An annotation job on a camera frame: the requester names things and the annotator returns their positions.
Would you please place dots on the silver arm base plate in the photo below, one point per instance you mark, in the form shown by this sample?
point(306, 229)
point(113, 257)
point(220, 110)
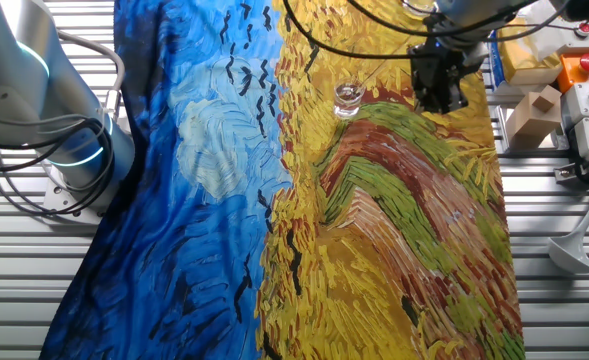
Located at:
point(59, 202)

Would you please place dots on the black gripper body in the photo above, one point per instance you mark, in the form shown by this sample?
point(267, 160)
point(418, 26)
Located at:
point(446, 67)

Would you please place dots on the yellow paper pack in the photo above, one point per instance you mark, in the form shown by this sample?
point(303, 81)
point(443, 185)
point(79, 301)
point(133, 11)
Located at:
point(524, 62)

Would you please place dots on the grey box with red button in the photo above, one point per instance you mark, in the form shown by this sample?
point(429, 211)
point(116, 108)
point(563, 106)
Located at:
point(568, 44)

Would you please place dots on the grey metal tray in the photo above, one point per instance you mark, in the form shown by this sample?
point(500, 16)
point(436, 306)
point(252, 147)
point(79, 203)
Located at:
point(501, 131)

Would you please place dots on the painted wheatfield tablecloth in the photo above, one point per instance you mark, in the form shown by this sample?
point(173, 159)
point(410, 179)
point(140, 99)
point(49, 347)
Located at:
point(199, 200)

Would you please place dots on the orange box with red button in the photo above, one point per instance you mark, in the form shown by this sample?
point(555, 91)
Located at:
point(569, 77)

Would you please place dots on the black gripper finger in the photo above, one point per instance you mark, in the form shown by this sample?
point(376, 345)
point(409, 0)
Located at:
point(454, 101)
point(430, 100)

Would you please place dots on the white tissue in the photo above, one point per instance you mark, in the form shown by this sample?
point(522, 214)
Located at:
point(544, 35)

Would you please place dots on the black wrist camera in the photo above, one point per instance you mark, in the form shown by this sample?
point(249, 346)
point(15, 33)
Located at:
point(418, 56)

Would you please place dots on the small glass beaker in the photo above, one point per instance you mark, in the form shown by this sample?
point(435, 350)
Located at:
point(348, 107)

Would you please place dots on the large glass beaker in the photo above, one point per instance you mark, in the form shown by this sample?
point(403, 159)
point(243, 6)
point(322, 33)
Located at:
point(416, 8)

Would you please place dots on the beige wooden block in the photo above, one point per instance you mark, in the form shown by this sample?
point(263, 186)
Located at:
point(526, 127)

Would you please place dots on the grey box with green button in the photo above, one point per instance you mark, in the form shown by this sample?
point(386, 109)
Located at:
point(576, 107)

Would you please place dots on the blue pack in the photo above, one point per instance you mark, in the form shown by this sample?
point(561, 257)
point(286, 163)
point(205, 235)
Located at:
point(495, 65)

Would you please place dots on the silver angle bracket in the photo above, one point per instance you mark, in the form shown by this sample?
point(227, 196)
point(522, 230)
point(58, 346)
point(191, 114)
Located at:
point(566, 174)

